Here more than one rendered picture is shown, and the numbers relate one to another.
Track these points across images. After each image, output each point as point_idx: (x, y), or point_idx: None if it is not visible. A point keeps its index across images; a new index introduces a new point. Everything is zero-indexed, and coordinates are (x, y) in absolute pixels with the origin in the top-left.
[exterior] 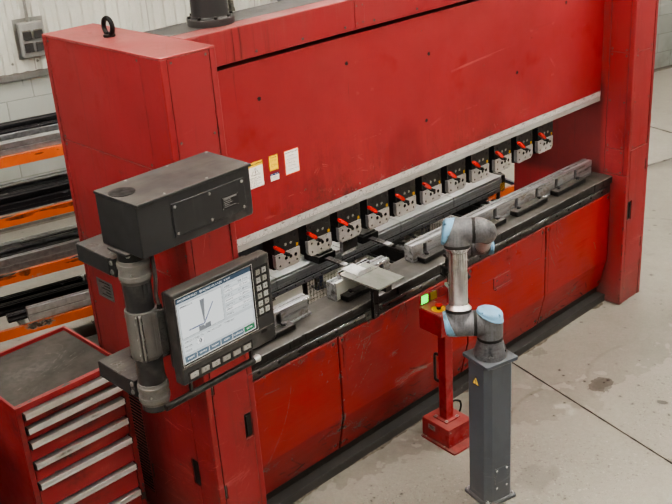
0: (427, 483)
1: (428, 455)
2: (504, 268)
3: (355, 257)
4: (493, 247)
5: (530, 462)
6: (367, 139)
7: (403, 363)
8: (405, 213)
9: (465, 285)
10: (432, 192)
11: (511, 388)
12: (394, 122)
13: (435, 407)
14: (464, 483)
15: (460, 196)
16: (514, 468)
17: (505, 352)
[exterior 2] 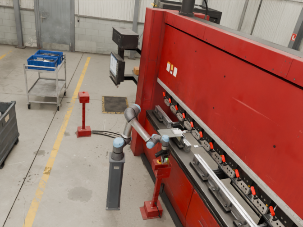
0: (130, 193)
1: (144, 201)
2: (207, 222)
3: (204, 148)
4: (146, 143)
5: (118, 225)
6: (193, 89)
7: (168, 179)
8: (194, 136)
9: (125, 127)
10: (205, 143)
11: (110, 173)
12: (202, 93)
13: (171, 216)
14: (123, 201)
15: None
16: (119, 219)
17: (111, 156)
